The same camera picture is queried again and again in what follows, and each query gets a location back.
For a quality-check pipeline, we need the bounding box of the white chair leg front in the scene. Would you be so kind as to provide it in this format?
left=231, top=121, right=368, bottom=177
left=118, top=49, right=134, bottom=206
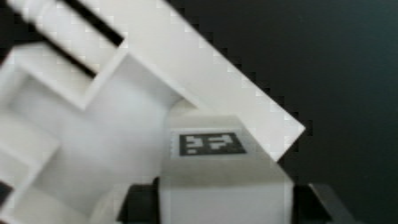
left=159, top=116, right=294, bottom=224

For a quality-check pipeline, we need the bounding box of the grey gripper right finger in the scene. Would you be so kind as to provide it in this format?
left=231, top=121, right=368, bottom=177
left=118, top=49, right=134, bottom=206
left=292, top=183, right=366, bottom=224

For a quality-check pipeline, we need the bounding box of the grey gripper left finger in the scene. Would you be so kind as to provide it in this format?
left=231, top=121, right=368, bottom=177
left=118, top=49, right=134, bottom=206
left=118, top=178, right=162, bottom=224

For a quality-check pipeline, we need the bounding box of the white front fence bar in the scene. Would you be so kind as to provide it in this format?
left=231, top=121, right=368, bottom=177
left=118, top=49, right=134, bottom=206
left=6, top=0, right=304, bottom=159

